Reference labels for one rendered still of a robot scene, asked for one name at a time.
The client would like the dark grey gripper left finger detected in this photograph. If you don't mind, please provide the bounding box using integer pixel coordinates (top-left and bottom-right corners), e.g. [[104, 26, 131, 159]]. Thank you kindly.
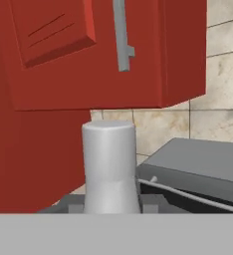
[[38, 194, 87, 214]]

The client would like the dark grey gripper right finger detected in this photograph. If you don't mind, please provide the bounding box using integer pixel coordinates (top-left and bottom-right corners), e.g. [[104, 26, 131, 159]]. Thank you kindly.
[[138, 194, 181, 214]]

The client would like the red tall cabinet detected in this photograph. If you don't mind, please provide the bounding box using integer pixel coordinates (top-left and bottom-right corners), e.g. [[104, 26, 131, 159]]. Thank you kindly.
[[0, 19, 93, 214]]

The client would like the grey countertop oven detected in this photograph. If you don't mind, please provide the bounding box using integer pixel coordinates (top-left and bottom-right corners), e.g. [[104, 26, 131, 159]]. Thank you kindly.
[[135, 136, 233, 214]]

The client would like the red cupboard door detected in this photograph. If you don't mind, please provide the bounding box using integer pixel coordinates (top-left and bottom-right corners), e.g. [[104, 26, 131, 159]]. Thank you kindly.
[[0, 0, 165, 112]]

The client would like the grey oven handle bar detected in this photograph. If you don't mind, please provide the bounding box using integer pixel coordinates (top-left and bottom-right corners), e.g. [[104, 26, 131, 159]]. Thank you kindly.
[[137, 176, 233, 214]]

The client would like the red wall cupboard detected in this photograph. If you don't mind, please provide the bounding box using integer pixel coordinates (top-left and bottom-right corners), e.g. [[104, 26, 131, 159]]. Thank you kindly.
[[159, 0, 208, 109]]

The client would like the grey cupboard door handle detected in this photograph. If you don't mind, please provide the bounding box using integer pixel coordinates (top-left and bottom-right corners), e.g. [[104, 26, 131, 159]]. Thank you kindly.
[[112, 0, 135, 73]]

